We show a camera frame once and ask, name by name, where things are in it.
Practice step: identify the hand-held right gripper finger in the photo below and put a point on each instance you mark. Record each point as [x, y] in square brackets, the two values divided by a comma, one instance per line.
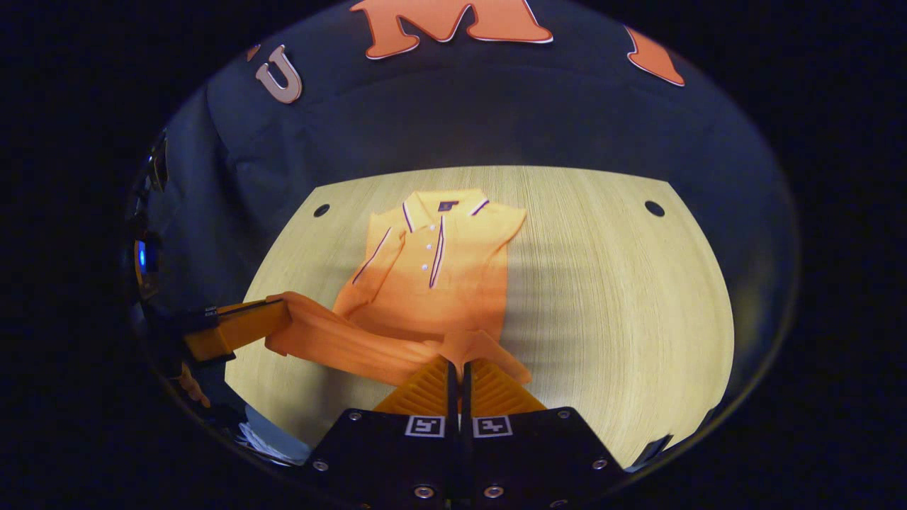
[452, 400]
[466, 400]

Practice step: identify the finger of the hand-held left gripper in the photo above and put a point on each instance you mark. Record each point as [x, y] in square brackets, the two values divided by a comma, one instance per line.
[241, 329]

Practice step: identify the orange T-shirt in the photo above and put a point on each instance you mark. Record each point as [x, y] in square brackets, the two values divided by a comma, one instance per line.
[439, 290]

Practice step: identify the person's light blue clothing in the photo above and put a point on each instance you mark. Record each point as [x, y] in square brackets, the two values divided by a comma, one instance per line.
[280, 435]

